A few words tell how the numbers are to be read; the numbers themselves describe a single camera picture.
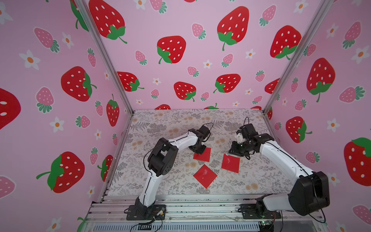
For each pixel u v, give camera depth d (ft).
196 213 2.45
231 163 3.03
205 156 3.09
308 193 1.36
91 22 2.38
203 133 2.59
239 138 2.55
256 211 2.39
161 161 1.79
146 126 3.64
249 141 1.99
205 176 2.83
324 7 2.26
